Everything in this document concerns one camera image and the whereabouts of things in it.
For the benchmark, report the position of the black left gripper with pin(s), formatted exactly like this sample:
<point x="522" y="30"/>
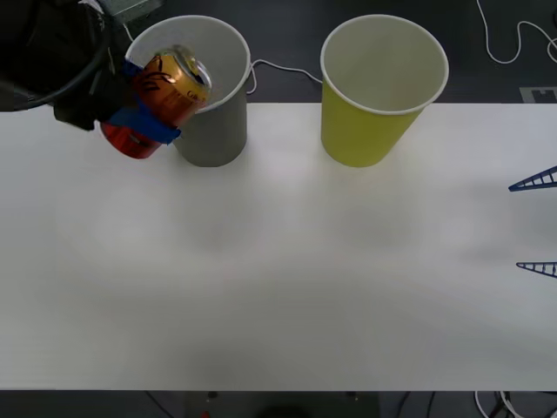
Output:
<point x="95" y="102"/>

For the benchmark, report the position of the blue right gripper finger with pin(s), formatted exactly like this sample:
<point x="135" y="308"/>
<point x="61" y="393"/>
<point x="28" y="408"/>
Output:
<point x="539" y="180"/>
<point x="544" y="267"/>

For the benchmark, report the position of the gold orange drink can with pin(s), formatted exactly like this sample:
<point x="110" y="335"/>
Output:
<point x="169" y="87"/>

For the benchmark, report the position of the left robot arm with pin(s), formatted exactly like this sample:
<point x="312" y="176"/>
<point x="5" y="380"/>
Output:
<point x="39" y="48"/>

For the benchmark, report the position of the red drink can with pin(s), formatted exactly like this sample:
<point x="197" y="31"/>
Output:
<point x="128" y="143"/>

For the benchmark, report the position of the grey plastic bin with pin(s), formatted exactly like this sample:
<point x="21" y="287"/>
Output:
<point x="217" y="135"/>

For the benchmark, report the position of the yellow-green plastic bin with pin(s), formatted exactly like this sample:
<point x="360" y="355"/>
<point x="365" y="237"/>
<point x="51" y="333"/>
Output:
<point x="361" y="130"/>

